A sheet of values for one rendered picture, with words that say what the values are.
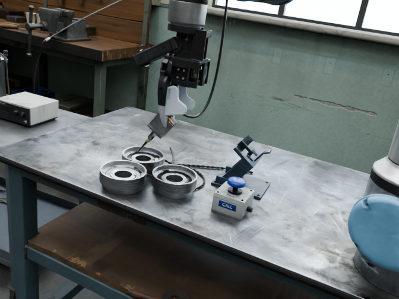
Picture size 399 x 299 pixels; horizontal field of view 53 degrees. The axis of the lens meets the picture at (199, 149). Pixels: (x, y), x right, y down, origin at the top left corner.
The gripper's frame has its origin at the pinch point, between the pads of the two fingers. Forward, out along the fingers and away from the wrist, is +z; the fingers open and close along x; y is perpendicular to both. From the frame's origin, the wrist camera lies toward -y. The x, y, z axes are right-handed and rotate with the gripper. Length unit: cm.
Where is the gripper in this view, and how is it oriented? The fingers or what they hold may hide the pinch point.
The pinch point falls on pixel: (165, 118)
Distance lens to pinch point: 87.7
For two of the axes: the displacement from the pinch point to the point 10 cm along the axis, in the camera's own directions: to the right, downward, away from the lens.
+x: 3.3, -2.9, 9.0
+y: 9.4, 2.3, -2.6
